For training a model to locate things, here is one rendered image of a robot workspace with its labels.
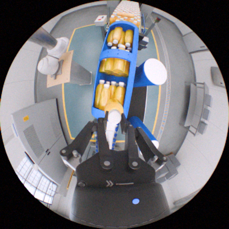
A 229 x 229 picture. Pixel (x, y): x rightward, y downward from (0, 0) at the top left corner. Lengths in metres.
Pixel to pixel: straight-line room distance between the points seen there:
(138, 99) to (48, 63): 1.60
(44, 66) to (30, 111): 1.08
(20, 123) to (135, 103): 2.30
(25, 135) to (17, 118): 0.33
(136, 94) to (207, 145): 3.27
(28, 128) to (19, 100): 1.42
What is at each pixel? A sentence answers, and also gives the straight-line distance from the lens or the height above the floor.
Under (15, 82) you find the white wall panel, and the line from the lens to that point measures 2.92.
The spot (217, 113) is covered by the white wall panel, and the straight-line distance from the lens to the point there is 3.29.
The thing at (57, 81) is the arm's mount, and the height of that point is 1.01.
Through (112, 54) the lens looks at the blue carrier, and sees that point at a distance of 0.49.
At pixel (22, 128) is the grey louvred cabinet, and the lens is 1.59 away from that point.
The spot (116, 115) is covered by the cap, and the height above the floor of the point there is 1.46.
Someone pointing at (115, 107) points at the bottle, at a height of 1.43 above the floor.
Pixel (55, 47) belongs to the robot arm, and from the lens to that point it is 0.71.
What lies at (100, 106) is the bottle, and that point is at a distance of 0.52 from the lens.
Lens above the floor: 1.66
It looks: 72 degrees down
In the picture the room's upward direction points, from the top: 176 degrees clockwise
